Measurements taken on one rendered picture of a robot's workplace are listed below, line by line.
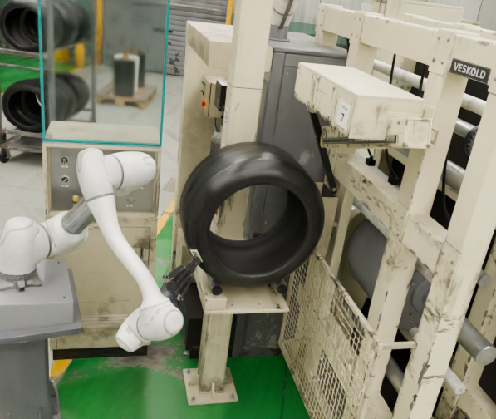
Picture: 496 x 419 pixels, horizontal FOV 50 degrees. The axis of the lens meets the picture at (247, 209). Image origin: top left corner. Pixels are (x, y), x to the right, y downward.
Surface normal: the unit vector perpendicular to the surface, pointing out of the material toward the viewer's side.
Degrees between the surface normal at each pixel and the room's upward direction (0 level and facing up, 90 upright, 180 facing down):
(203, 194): 68
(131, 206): 90
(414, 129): 72
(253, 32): 90
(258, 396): 0
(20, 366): 90
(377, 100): 90
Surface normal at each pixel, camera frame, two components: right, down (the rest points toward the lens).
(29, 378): 0.37, 0.41
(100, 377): 0.12, -0.91
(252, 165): 0.08, -0.38
